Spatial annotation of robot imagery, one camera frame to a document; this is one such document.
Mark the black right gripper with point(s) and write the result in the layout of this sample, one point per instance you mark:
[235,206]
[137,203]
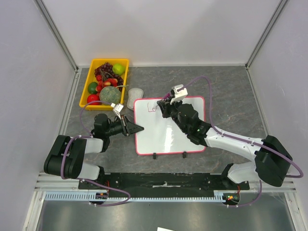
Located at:
[165,108]

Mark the grey slotted cable duct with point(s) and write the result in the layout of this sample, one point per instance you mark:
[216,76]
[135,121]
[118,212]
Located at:
[94,197]

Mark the green netted melon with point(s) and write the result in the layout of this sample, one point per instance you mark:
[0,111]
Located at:
[110,94]

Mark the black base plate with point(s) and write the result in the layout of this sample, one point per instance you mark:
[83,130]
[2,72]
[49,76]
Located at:
[169,185]

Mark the white paper sheet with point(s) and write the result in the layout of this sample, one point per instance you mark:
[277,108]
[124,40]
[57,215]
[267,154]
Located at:
[163,229]

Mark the white whiteboard eraser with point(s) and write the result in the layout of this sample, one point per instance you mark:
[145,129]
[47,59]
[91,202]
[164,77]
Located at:
[133,95]

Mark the yellow plastic bin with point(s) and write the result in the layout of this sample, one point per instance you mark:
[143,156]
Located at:
[91,78]

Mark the dark green lime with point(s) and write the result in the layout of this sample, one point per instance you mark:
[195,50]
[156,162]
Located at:
[92,88]

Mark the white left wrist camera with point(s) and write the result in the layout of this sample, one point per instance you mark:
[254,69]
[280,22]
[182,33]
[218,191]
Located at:
[117,108]

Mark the light green apple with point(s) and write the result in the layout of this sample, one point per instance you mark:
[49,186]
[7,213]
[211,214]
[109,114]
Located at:
[118,69]

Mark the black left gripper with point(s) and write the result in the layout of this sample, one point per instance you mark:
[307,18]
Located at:
[128,127]

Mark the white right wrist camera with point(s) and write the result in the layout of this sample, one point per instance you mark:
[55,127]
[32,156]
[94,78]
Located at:
[178,92]

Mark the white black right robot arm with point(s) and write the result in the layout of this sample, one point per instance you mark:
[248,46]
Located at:
[268,160]

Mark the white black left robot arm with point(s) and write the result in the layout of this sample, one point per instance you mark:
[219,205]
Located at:
[66,157]

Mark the red tomato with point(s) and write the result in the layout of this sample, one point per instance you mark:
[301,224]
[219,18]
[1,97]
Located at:
[93,99]

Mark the dark red grape bunch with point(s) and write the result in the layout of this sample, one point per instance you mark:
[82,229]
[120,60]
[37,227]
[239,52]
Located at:
[105,68]

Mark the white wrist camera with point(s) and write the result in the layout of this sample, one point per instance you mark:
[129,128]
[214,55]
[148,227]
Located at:
[178,92]
[117,108]

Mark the pink framed whiteboard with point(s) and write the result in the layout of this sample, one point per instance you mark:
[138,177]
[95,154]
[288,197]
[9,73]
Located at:
[160,135]

